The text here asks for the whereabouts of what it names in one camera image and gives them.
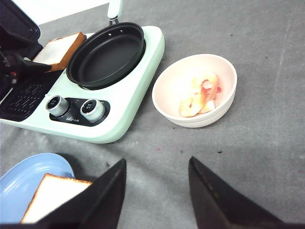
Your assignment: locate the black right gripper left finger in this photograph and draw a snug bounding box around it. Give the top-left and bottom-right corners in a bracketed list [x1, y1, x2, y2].
[0, 158, 127, 229]

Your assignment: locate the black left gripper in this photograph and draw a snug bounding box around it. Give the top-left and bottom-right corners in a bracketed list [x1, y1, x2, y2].
[0, 25, 52, 100]

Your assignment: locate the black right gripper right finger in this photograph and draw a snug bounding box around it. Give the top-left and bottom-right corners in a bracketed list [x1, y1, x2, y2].
[188, 157, 305, 229]

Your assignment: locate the breakfast maker lid with handle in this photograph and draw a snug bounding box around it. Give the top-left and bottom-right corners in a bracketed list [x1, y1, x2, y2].
[0, 0, 42, 60]

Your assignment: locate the white bread slice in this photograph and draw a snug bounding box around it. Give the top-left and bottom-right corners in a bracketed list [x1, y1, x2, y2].
[20, 173, 92, 224]
[32, 31, 86, 72]

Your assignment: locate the pale cooked shrimp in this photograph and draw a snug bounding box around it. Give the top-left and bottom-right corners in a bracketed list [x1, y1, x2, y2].
[179, 94, 215, 117]

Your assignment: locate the pink cooked shrimp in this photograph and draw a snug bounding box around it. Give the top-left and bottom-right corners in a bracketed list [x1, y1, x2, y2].
[191, 71, 221, 101]

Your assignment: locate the beige ribbed bowl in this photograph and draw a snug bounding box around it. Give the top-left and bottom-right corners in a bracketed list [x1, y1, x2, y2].
[152, 54, 237, 128]

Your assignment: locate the mint green breakfast maker base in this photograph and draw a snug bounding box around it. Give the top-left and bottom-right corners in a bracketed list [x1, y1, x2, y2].
[0, 26, 165, 144]

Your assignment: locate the left silver control knob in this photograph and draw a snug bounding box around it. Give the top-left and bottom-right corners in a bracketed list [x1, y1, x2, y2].
[46, 95, 69, 117]

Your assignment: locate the silver control knob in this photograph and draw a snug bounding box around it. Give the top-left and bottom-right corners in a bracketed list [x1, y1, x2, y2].
[46, 95, 69, 117]
[80, 99, 106, 123]

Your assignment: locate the right silver control knob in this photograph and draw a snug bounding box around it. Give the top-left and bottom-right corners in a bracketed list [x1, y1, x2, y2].
[80, 99, 106, 123]

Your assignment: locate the blue round plate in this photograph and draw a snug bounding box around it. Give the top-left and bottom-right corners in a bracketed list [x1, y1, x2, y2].
[0, 153, 75, 224]

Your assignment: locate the black round frying pan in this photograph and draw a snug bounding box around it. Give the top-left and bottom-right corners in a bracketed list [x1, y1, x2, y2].
[66, 0, 145, 90]

